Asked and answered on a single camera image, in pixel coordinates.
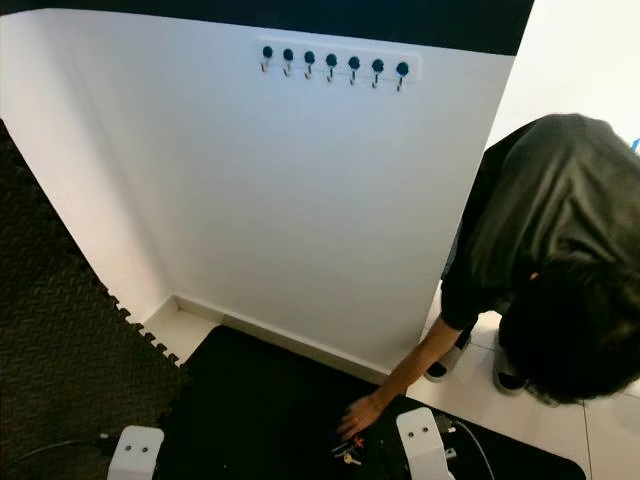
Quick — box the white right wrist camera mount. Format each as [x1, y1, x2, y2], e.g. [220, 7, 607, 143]
[395, 407, 456, 480]

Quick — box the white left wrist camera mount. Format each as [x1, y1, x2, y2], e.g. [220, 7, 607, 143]
[106, 425, 165, 480]

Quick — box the person's right hand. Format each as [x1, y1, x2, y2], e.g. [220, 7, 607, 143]
[337, 392, 391, 443]

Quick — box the grey slipper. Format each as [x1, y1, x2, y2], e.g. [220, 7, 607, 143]
[423, 335, 466, 383]
[490, 340, 529, 394]

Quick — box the person in dark shirt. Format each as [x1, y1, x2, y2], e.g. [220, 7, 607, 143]
[438, 113, 640, 406]

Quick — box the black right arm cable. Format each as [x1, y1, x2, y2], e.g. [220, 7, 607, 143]
[452, 418, 498, 480]

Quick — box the black mat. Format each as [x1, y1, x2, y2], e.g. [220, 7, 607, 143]
[150, 325, 589, 480]

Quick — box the key bunch with red tag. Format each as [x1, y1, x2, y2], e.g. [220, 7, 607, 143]
[332, 435, 366, 469]

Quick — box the dark interlocking foam mat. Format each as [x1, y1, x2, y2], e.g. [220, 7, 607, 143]
[0, 120, 189, 480]

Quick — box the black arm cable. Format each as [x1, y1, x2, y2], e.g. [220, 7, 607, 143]
[452, 418, 498, 480]
[15, 434, 113, 463]

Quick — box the white wall hook rail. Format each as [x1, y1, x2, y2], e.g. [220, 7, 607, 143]
[257, 38, 422, 84]

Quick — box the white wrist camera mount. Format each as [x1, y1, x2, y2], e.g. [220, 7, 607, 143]
[106, 425, 165, 480]
[395, 407, 456, 480]

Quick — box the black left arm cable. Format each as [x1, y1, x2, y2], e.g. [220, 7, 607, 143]
[15, 434, 113, 463]

